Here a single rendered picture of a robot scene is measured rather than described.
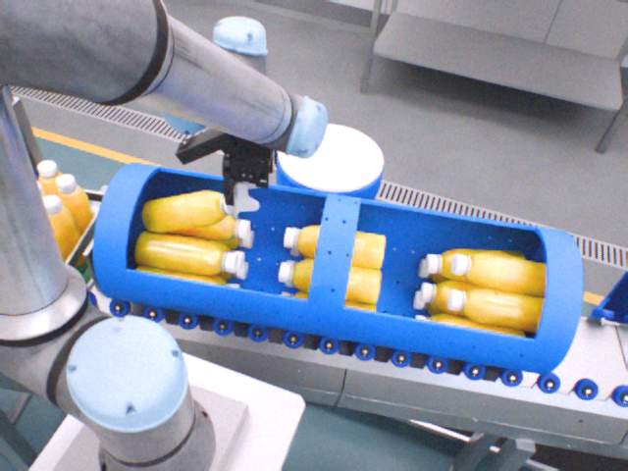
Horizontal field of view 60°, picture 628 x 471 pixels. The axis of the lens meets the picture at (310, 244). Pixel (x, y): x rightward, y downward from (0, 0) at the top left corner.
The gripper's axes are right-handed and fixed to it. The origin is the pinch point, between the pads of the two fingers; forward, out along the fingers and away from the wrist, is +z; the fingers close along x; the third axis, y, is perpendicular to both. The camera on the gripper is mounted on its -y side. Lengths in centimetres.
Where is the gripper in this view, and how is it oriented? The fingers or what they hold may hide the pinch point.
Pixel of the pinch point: (235, 204)
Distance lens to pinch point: 103.2
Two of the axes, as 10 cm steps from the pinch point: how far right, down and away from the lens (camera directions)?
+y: 9.9, 1.6, -0.6
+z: -0.6, 6.7, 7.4
